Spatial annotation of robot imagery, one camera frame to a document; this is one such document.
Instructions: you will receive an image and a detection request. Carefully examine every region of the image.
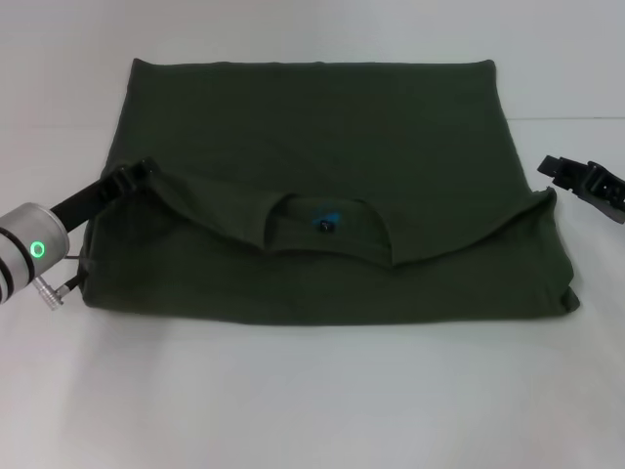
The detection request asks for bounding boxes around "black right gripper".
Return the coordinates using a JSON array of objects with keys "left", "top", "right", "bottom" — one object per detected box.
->
[{"left": 536, "top": 154, "right": 625, "bottom": 226}]

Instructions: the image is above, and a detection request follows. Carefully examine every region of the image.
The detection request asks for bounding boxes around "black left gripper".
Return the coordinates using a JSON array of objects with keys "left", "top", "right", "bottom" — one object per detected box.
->
[{"left": 48, "top": 156, "right": 157, "bottom": 232}]

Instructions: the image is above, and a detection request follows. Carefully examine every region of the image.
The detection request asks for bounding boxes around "dark green FREE! t-shirt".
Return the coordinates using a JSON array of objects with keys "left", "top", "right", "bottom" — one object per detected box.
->
[{"left": 80, "top": 57, "right": 582, "bottom": 327}]

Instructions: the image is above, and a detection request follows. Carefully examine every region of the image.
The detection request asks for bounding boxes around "dark left wrist cable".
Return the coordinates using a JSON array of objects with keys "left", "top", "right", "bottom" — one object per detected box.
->
[{"left": 32, "top": 256, "right": 93, "bottom": 299}]

